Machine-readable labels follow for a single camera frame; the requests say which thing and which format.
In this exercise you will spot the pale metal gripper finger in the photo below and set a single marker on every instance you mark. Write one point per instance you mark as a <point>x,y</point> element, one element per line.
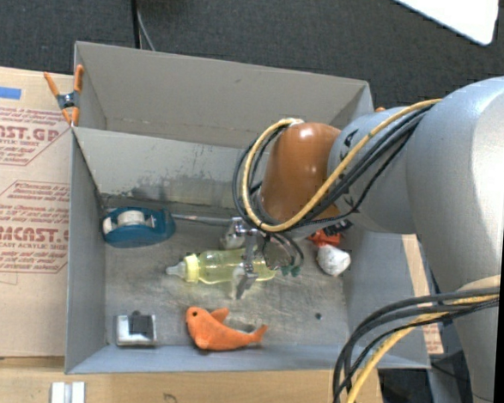
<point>246,282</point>
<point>250,251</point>

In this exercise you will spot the clear glass thing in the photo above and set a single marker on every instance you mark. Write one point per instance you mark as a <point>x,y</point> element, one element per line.
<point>231,239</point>

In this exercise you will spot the yellow baby bottle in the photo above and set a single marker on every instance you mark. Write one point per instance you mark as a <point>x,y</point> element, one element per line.
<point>213,267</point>

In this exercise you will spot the white and orange toy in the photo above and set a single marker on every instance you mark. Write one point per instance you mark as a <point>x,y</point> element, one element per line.
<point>333,260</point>

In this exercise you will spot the orange toy fish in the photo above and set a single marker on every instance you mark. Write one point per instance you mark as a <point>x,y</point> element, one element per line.
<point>219,332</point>

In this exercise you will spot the blue tape dispenser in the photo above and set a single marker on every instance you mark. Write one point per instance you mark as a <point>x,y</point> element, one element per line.
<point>140,229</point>

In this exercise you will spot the grey metal bin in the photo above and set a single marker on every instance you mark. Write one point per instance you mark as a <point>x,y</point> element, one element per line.
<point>158,181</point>

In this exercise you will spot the silver and black small box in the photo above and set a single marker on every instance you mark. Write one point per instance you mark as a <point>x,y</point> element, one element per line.
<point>136,329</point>

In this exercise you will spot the brown cardboard board red print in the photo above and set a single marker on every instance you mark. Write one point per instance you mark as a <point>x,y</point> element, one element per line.
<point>26,223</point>

